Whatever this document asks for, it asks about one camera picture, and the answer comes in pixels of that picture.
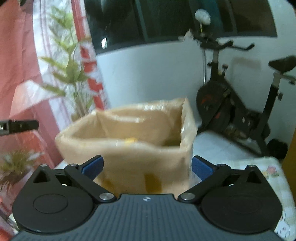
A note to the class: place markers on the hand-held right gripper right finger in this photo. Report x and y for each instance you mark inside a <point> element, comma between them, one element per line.
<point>201,168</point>

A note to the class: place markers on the printed pink backdrop cloth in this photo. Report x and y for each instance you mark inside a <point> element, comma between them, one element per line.
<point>20,58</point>

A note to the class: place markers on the brown paper bag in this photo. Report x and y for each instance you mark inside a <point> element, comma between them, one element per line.
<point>129,162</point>

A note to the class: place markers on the brown wooden panel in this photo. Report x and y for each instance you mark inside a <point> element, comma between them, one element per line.
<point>291,162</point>

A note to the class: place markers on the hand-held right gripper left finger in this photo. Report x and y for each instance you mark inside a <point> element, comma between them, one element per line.
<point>93,166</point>

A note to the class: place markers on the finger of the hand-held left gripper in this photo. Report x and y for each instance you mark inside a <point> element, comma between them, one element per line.
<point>23,126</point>

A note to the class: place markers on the dark window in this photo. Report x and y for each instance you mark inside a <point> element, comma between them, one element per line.
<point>161,18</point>

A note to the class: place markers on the thin metal pole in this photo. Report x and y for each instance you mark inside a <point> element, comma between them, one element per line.
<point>204,67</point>

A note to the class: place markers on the crumpled white tissue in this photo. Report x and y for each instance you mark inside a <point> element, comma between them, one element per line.
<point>186,36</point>

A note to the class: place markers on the black exercise bike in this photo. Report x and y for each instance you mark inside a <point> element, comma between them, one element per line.
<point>231,111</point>

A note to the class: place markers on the checkered tablecloth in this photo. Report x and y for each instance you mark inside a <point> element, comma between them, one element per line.
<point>284,208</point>

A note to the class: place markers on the yellow snack packet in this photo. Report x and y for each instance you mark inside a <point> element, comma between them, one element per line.
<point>130,140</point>

